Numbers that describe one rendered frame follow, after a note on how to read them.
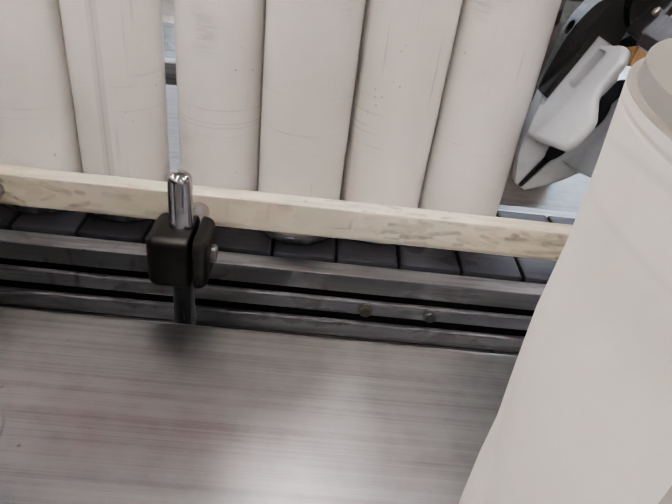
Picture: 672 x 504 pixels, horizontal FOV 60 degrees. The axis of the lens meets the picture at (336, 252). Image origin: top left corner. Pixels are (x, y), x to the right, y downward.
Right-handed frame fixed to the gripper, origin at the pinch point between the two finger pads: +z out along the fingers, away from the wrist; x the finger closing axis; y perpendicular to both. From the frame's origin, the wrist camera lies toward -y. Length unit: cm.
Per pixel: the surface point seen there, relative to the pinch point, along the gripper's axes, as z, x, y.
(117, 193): 14.0, -19.7, 4.9
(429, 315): 9.4, -1.0, 6.3
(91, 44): 8.1, -24.5, 3.1
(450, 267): 6.9, -1.2, 4.4
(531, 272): 4.4, 3.3, 4.0
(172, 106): 23.8, -20.7, -29.1
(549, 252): 2.4, 2.4, 4.9
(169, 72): 9.4, -21.0, -2.7
